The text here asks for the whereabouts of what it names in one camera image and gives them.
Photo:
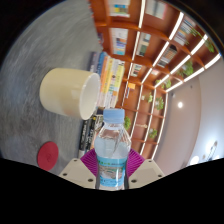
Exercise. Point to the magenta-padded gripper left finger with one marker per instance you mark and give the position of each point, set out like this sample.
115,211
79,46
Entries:
77,174

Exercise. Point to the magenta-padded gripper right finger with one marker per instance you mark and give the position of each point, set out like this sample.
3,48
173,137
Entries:
147,173

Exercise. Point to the clear blue-capped water bottle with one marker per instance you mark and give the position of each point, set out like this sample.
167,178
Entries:
112,156

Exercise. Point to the flat round red coaster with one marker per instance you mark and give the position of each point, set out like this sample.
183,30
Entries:
47,156

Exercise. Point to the branched ceiling lamp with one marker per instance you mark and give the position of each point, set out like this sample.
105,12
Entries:
211,151

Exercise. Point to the round recessed ceiling light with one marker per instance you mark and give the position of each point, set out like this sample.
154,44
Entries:
180,104

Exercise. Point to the cream ceramic cup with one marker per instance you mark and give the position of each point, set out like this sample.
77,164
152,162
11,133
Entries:
65,91

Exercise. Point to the colourful book stack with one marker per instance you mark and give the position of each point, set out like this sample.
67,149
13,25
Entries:
111,80

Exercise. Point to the wooden shelf unit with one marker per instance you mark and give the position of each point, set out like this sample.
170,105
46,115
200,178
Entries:
156,40

